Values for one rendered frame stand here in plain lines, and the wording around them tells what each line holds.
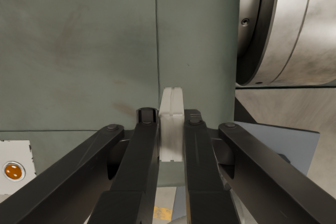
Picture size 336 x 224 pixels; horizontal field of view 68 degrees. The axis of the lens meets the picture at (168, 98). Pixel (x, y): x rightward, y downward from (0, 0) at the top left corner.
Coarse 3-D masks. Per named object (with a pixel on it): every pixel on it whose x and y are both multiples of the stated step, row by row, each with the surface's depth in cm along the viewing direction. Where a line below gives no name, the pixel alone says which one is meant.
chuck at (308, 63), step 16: (320, 0) 26; (304, 16) 27; (320, 16) 27; (304, 32) 28; (320, 32) 28; (304, 48) 30; (320, 48) 30; (288, 64) 32; (304, 64) 32; (320, 64) 32; (272, 80) 37; (288, 80) 36; (304, 80) 36; (320, 80) 37
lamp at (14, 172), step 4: (12, 164) 31; (8, 168) 31; (12, 168) 31; (16, 168) 31; (8, 172) 31; (12, 172) 31; (16, 172) 31; (20, 172) 31; (8, 176) 31; (12, 176) 31; (16, 176) 31; (20, 176) 31
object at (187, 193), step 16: (192, 128) 13; (192, 144) 11; (208, 144) 11; (192, 160) 10; (208, 160) 10; (192, 176) 9; (208, 176) 9; (192, 192) 7; (208, 192) 7; (224, 192) 7; (192, 208) 6; (208, 208) 6; (224, 208) 6
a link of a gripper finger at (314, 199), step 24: (240, 144) 11; (264, 144) 11; (240, 168) 11; (264, 168) 9; (288, 168) 9; (240, 192) 11; (264, 192) 9; (288, 192) 8; (312, 192) 8; (264, 216) 9; (288, 216) 8; (312, 216) 7
